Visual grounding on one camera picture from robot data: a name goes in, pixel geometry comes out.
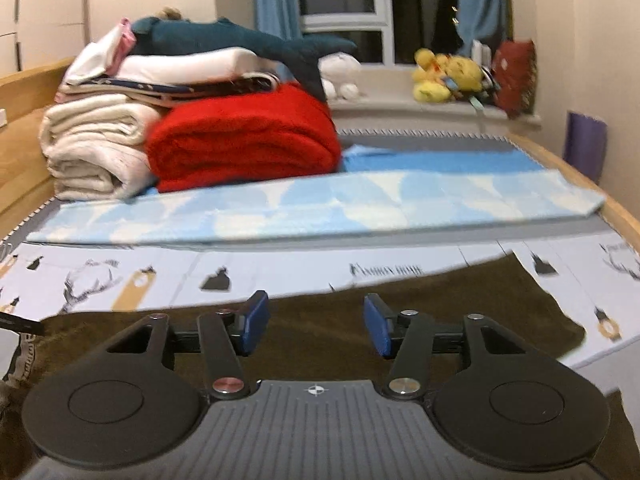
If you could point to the yellow plush toys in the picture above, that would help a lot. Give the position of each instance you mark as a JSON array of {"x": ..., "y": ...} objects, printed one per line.
[{"x": 442, "y": 78}]

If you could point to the blue curtain right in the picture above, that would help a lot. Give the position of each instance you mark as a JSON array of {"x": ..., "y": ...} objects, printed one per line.
[{"x": 483, "y": 20}]

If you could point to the blue shark plush toy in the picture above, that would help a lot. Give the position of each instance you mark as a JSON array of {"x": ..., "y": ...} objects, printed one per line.
[{"x": 300, "y": 56}]

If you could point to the window with white frame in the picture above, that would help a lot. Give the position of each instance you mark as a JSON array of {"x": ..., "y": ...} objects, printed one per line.
[{"x": 386, "y": 32}]

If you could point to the white deer print sheet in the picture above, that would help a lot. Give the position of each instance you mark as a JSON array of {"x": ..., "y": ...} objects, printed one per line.
[{"x": 593, "y": 278}]

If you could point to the red folded blanket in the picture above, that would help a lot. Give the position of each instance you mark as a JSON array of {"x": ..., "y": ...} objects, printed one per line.
[{"x": 280, "y": 134}]

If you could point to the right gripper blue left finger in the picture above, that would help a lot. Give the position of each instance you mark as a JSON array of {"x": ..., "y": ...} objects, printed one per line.
[{"x": 226, "y": 337}]

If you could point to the white plush toy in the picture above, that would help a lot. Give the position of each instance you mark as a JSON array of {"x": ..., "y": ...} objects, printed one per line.
[{"x": 339, "y": 76}]

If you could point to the brown corduroy pants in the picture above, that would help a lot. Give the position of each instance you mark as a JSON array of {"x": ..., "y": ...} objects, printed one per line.
[{"x": 309, "y": 337}]

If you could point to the wooden bed frame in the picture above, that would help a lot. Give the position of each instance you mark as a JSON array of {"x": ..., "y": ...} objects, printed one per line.
[{"x": 25, "y": 181}]

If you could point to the cream folded quilt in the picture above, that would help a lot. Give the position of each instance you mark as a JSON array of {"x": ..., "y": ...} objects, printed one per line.
[{"x": 94, "y": 147}]

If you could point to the white folded bedding stack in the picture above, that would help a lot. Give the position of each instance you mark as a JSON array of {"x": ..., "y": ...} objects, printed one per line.
[{"x": 108, "y": 66}]

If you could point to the light blue patterned sheet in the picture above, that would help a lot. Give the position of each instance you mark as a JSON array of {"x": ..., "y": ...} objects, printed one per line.
[{"x": 376, "y": 191}]

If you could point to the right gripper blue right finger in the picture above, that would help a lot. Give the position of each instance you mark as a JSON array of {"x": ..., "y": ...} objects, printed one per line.
[{"x": 406, "y": 338}]

